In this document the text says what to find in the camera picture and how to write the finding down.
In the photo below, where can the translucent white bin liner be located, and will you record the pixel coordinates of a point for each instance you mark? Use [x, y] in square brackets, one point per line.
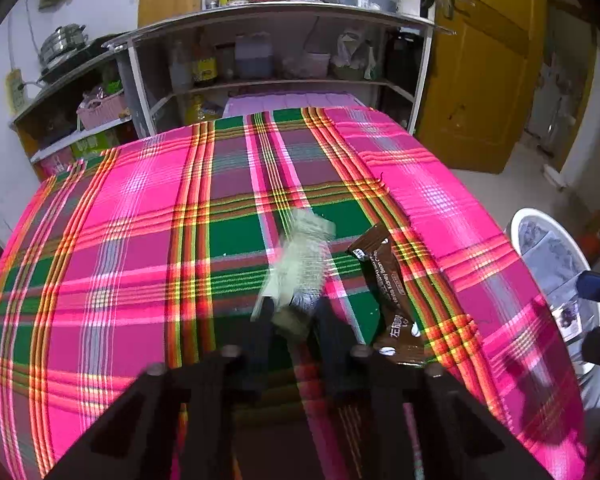
[550, 260]

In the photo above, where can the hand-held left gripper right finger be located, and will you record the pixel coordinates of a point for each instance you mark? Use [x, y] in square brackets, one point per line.
[330, 345]

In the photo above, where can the yellowed power strip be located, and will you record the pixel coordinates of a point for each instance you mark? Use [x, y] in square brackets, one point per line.
[15, 92]

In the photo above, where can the steel cooking pot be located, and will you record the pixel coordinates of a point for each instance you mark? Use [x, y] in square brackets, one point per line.
[62, 45]

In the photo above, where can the dark tall bottle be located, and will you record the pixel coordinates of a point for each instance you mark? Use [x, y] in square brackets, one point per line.
[400, 60]

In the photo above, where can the pink cardboard box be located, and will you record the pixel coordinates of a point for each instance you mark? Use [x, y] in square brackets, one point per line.
[55, 161]

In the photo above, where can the white crumpled plastic bags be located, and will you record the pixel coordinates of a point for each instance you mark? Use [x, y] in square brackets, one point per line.
[352, 55]

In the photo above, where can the yellow oil bottle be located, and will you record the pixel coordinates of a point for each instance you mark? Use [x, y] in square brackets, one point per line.
[205, 65]

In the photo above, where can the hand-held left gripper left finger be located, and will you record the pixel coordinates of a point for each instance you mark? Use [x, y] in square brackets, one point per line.
[261, 330]

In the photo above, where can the clear plastic bottle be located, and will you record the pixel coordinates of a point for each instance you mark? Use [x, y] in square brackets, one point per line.
[180, 67]

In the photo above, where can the pink woven basket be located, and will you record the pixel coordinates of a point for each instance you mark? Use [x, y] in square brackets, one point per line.
[100, 111]

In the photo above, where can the black induction cooker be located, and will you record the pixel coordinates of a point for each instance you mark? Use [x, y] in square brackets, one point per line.
[55, 74]

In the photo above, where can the brown snack wrapper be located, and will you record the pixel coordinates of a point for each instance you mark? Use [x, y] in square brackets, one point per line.
[385, 285]

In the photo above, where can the green and white wrapper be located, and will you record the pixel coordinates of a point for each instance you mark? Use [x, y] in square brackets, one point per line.
[302, 255]

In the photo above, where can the small yellow bottle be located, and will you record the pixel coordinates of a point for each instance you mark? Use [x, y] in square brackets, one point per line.
[200, 108]

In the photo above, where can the yellow wooden door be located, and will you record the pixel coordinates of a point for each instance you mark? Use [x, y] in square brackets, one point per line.
[485, 60]

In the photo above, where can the curved white shelf unit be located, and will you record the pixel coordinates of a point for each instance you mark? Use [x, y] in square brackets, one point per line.
[280, 10]

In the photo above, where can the green and yellow box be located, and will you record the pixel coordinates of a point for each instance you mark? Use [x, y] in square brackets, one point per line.
[95, 142]

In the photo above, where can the translucent plastic jug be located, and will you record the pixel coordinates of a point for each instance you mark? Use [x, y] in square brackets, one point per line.
[252, 55]

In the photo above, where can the pink plaid tablecloth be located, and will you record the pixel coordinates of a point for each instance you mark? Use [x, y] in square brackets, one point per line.
[130, 260]

